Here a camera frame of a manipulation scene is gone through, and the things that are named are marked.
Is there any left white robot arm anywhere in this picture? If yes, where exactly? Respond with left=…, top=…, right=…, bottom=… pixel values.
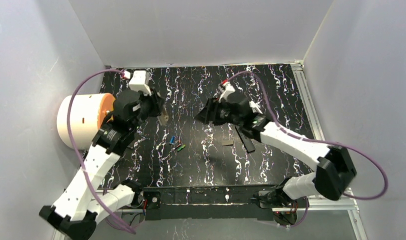
left=39, top=87, right=168, bottom=240

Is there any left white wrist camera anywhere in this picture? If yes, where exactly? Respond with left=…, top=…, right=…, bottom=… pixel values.
left=128, top=70, right=152, bottom=96

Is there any white orange cylinder container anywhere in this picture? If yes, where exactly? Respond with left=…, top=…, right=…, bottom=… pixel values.
left=57, top=93, right=115, bottom=150

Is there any front aluminium frame rail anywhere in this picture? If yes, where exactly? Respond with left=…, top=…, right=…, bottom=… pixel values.
left=52, top=188, right=359, bottom=240

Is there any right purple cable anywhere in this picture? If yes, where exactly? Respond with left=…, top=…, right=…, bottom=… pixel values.
left=222, top=70, right=388, bottom=229

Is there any aluminium frame rail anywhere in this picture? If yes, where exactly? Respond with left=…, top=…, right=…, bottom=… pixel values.
left=290, top=61, right=367, bottom=240
left=52, top=188, right=359, bottom=240

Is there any green battery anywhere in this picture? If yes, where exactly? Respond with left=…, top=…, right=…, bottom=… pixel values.
left=176, top=144, right=186, bottom=152

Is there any grey battery cover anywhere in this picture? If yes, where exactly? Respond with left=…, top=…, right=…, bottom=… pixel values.
left=221, top=140, right=234, bottom=147

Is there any white remote control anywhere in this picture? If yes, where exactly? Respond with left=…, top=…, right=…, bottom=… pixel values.
left=158, top=111, right=169, bottom=126

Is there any right aluminium frame rail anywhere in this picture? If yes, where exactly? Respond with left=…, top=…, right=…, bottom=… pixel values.
left=290, top=61, right=367, bottom=240

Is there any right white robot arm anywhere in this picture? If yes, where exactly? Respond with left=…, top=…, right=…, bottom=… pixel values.
left=194, top=92, right=357, bottom=206

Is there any black remote control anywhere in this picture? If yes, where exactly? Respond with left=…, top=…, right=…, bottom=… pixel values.
left=235, top=126, right=255, bottom=154

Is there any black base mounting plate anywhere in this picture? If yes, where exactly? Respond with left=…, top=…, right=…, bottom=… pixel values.
left=111, top=184, right=309, bottom=222

